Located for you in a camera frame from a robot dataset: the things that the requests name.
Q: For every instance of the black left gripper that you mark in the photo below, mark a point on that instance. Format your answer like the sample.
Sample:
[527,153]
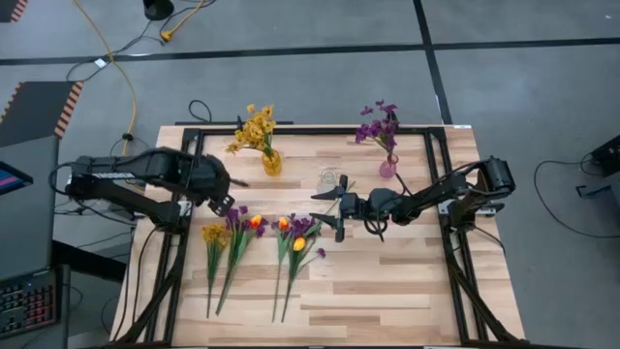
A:
[213,181]

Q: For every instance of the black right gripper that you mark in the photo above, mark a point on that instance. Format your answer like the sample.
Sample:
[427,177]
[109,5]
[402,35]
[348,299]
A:
[356,206]

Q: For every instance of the yellow glass vase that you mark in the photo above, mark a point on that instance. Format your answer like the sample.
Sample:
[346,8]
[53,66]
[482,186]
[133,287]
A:
[272,165]

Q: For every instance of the orange yellow artificial tulip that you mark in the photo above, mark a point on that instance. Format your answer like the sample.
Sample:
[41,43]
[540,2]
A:
[299,244]
[283,223]
[256,221]

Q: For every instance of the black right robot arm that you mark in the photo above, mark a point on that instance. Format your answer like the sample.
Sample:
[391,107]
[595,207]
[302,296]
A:
[436,196]

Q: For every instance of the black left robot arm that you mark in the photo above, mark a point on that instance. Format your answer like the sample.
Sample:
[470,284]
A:
[121,169]

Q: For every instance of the clear glass vase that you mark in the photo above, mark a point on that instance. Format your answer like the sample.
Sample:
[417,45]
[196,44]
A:
[327,177]

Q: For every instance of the pink glass vase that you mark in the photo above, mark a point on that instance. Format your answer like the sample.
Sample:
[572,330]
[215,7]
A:
[387,168]

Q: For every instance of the black flat bar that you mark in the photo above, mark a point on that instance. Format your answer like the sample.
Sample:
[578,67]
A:
[218,123]

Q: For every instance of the white table tag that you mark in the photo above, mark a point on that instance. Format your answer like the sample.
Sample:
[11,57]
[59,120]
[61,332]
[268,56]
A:
[461,126]

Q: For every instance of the black desk foot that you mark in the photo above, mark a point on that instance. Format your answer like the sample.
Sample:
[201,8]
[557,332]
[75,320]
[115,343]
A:
[87,262]

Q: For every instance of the white floor tag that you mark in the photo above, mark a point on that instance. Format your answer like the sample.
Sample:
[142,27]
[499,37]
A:
[100,62]

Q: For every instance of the black round stand base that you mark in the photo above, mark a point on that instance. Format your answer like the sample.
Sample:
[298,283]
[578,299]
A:
[157,9]

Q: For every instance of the grey desk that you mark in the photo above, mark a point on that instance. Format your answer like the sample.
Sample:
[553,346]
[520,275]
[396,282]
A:
[29,228]

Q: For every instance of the large black hazard-striped mat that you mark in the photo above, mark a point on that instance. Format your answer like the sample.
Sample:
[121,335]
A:
[34,111]

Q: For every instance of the tablet screen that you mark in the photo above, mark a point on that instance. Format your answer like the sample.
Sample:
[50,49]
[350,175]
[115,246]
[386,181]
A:
[12,178]

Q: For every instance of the backlit black keyboard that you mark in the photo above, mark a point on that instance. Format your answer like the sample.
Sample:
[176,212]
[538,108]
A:
[26,303]

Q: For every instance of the black box device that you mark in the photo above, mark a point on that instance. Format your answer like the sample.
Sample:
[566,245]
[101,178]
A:
[608,156]

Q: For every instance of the small black hazard-striped mat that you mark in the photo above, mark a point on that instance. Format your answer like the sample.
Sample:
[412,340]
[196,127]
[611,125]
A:
[7,9]

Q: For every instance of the black aluminium table frame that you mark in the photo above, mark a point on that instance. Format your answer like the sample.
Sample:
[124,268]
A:
[315,131]

